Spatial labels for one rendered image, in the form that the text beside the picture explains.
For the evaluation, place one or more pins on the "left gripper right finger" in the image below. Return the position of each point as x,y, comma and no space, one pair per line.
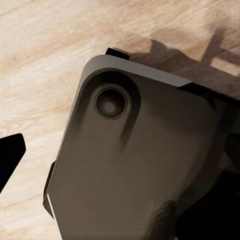
232,149

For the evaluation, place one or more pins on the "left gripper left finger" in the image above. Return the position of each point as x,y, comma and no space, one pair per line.
12,149

